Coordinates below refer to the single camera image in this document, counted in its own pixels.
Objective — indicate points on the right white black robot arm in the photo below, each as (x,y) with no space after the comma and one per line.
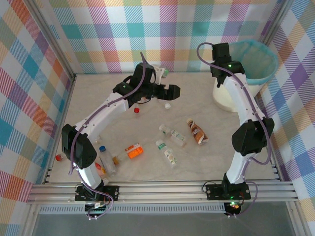
(251,137)

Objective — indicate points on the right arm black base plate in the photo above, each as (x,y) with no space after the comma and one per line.
(214,191)

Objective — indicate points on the white plastic waste bin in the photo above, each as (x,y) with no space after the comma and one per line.
(226,100)

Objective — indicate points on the clear bottle green white label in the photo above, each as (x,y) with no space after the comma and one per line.
(176,136)

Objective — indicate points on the aluminium corner post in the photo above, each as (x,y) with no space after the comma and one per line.
(54,41)
(272,24)

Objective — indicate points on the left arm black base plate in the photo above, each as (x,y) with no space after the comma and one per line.
(112,193)

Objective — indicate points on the clear bottle fruit print label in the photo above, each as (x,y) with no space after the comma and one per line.
(170,157)

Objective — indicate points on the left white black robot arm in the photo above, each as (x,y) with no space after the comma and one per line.
(85,152)

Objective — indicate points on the aluminium side base rail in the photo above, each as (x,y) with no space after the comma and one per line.
(277,172)
(67,103)

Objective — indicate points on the small red-capped bottle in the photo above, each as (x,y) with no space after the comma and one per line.
(59,157)

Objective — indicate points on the pink fruit drink bottle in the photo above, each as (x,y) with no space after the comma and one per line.
(99,168)

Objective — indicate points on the white bin with blue liner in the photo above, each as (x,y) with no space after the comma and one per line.
(258,64)

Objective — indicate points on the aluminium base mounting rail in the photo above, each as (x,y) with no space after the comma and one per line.
(160,191)

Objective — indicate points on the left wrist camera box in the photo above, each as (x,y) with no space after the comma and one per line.
(160,71)

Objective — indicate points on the clear bottle orange label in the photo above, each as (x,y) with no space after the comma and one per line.
(135,152)

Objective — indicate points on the brown drink bottle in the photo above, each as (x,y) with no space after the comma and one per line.
(197,132)

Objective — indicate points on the clear bottle blue cap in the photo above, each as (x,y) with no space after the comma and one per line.
(108,162)

